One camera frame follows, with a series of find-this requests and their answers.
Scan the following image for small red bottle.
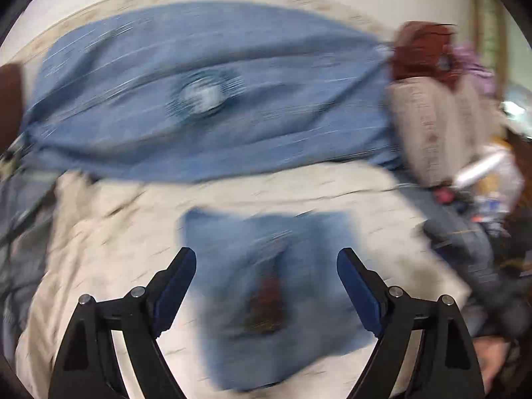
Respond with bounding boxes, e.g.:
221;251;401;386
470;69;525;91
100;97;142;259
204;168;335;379
433;187;456;205

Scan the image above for brown headboard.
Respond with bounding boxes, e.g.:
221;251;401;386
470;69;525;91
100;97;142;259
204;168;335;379
0;63;24;153

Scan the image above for purple cloth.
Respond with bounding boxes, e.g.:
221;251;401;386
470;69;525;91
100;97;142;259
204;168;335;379
453;42;496;96

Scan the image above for person's right hand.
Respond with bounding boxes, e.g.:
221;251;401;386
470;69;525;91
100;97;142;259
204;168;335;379
473;336;509;393

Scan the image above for red-brown bag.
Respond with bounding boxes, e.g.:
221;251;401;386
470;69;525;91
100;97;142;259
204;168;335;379
391;21;463;89

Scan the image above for cream leaf-print blanket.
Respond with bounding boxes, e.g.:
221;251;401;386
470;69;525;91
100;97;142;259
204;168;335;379
15;161;469;398

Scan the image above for grey patterned bedsheet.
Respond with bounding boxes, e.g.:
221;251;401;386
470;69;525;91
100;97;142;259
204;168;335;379
0;166;60;333

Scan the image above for white tube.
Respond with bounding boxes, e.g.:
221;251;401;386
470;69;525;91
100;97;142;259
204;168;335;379
451;150;508;189

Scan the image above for blue denim pants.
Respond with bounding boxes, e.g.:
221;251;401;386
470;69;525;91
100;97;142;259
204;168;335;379
181;209;371;392

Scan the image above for striped beige pillow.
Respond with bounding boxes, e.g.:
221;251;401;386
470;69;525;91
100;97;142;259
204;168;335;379
387;76;501;188

